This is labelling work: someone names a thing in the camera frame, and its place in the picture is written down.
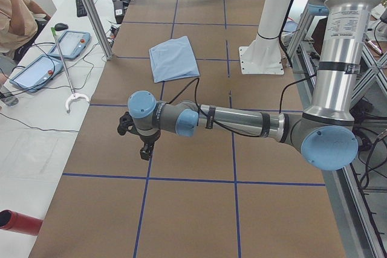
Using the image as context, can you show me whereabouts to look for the aluminium frame rail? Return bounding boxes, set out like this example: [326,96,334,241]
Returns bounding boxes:
[287,7,387,258]

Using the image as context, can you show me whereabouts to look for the blue teach pendant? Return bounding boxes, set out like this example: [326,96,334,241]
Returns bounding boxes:
[9,55,63,92]
[51,28,91,60]

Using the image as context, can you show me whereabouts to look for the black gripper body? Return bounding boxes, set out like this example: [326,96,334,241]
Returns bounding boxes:
[140,135,159,160]

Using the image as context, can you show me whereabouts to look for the far blue teach pendant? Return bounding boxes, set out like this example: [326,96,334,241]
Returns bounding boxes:
[51,28,91,60]

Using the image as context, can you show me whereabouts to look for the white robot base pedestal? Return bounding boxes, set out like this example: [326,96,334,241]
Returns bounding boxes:
[239,0,292,75]

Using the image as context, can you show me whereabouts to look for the red cylinder bottle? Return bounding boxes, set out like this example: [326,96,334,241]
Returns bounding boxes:
[1,210,43,236]

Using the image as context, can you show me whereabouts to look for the seated person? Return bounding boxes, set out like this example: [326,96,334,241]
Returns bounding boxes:
[1,0,51,63]

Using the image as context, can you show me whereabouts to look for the black computer mouse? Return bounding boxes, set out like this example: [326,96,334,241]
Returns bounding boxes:
[54,22,68,31]

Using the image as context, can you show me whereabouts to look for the black keyboard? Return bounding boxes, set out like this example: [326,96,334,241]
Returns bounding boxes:
[75,0,87,18]

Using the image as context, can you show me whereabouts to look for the light blue t-shirt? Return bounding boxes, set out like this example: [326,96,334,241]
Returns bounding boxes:
[149,36,200,83]

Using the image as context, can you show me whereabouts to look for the near blue teach pendant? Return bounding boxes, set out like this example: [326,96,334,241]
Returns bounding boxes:
[9,55,63,92]

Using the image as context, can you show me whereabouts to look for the reacher grabber stick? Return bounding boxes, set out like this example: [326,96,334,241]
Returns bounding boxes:
[51,27,90,114]

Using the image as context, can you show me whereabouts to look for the aluminium frame post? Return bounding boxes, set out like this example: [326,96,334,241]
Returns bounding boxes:
[82,0,113,60]

